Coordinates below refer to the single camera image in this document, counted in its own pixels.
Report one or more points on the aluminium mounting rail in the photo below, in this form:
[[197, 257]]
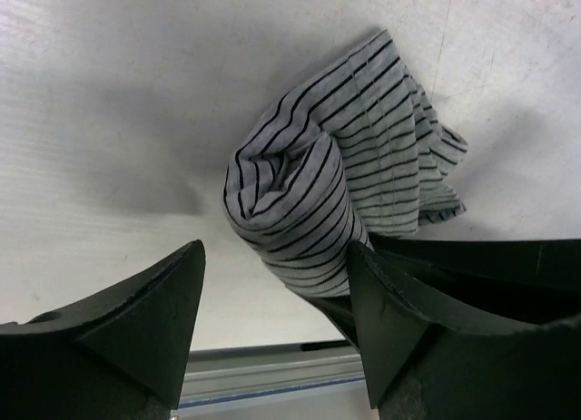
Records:
[[241, 373]]

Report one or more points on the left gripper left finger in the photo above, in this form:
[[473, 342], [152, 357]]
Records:
[[120, 353]]

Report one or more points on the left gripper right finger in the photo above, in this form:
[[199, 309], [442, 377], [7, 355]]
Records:
[[452, 377]]

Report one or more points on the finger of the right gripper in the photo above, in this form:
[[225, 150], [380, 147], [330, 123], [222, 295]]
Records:
[[407, 290]]

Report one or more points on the grey striped underwear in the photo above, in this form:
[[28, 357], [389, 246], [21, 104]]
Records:
[[357, 150]]

